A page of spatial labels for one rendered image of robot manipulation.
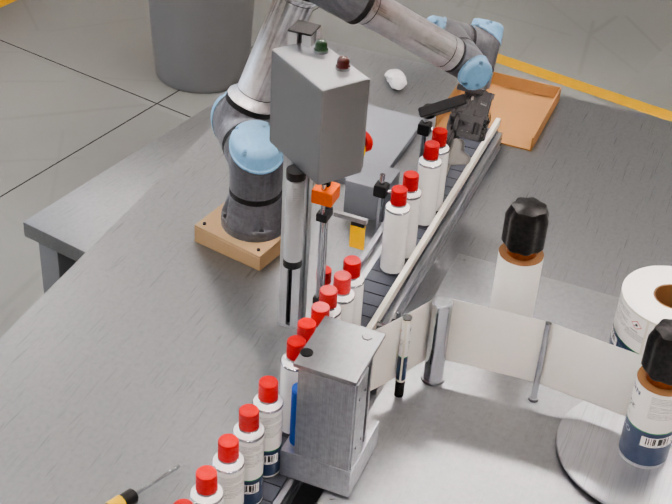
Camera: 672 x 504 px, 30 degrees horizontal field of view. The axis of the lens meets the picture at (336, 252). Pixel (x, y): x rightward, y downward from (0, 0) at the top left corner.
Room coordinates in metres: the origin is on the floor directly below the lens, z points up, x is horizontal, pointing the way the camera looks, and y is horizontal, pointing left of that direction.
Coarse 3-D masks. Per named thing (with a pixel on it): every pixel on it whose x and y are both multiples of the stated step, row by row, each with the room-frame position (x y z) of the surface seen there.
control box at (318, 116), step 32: (288, 64) 1.91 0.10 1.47; (320, 64) 1.91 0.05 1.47; (288, 96) 1.91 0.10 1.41; (320, 96) 1.83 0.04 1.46; (352, 96) 1.86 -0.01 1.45; (288, 128) 1.90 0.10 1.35; (320, 128) 1.82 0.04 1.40; (352, 128) 1.86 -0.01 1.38; (320, 160) 1.82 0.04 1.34; (352, 160) 1.86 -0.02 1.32
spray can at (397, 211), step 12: (396, 192) 2.13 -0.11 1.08; (396, 204) 2.12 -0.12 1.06; (408, 204) 2.15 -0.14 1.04; (396, 216) 2.11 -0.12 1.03; (408, 216) 2.13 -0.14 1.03; (384, 228) 2.13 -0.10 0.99; (396, 228) 2.11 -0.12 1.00; (384, 240) 2.13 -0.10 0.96; (396, 240) 2.11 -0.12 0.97; (384, 252) 2.12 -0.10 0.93; (396, 252) 2.11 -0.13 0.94; (384, 264) 2.12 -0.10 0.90; (396, 264) 2.11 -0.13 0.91
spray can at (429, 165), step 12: (432, 144) 2.32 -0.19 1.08; (432, 156) 2.31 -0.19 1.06; (420, 168) 2.31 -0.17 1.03; (432, 168) 2.30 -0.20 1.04; (420, 180) 2.31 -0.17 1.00; (432, 180) 2.30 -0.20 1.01; (432, 192) 2.30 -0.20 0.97; (432, 204) 2.31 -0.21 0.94; (420, 216) 2.30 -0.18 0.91; (432, 216) 2.31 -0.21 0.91
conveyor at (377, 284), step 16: (480, 160) 2.63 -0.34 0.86; (448, 176) 2.52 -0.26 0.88; (448, 192) 2.45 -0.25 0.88; (416, 240) 2.25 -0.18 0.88; (368, 288) 2.07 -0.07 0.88; (384, 288) 2.07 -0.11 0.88; (400, 288) 2.07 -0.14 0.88; (368, 304) 2.01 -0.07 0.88; (368, 320) 1.96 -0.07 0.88; (272, 480) 1.51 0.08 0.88; (272, 496) 1.47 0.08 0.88
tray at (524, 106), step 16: (496, 80) 3.08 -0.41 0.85; (512, 80) 3.07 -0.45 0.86; (528, 80) 3.05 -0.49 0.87; (496, 96) 3.02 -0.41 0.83; (512, 96) 3.02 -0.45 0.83; (528, 96) 3.03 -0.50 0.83; (544, 96) 3.03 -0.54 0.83; (448, 112) 2.91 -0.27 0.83; (496, 112) 2.93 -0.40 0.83; (512, 112) 2.93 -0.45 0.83; (528, 112) 2.94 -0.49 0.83; (544, 112) 2.94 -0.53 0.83; (512, 128) 2.85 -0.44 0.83; (528, 128) 2.85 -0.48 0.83; (512, 144) 2.77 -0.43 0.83; (528, 144) 2.77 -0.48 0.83
